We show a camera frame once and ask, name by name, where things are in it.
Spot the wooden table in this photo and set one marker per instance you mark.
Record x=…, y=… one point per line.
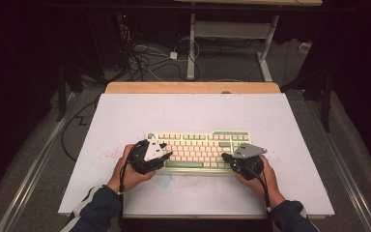
x=174, y=87

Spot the white desk frame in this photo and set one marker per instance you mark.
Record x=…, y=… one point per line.
x=228, y=29

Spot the cream and green keyboard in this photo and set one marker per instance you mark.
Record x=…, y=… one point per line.
x=199, y=151

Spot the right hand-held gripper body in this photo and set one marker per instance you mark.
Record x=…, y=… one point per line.
x=248, y=151

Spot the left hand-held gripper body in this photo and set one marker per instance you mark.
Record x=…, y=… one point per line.
x=153, y=151

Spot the black stand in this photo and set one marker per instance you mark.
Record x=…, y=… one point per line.
x=326, y=103
x=61, y=96

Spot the white power adapter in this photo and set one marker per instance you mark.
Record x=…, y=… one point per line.
x=173, y=55

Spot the metal floor rail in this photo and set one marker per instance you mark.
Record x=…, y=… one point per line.
x=35, y=167
x=341, y=167

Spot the person's right hand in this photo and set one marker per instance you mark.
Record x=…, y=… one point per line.
x=267, y=187

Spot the white board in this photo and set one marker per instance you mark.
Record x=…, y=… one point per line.
x=190, y=112

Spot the person's left hand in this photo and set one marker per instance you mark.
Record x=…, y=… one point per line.
x=125, y=179

